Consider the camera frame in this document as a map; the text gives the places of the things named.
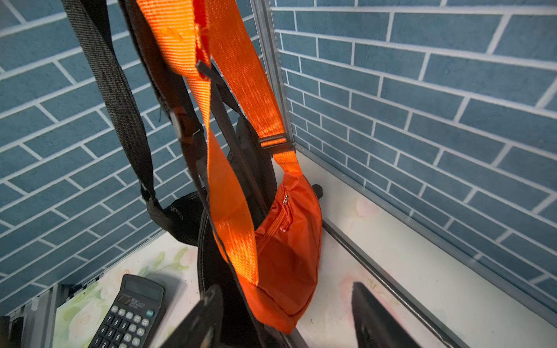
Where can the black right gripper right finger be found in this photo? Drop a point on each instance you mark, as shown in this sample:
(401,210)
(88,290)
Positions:
(374,325)

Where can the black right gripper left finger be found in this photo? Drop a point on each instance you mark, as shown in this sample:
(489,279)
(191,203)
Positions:
(203,325)

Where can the dark orange zip bag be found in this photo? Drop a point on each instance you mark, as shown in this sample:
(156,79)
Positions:
(277,262)

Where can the black bag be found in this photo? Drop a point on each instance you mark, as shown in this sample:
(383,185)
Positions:
(186,219)

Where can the black clothes rack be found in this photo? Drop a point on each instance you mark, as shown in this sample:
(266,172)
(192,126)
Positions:
(329,321)

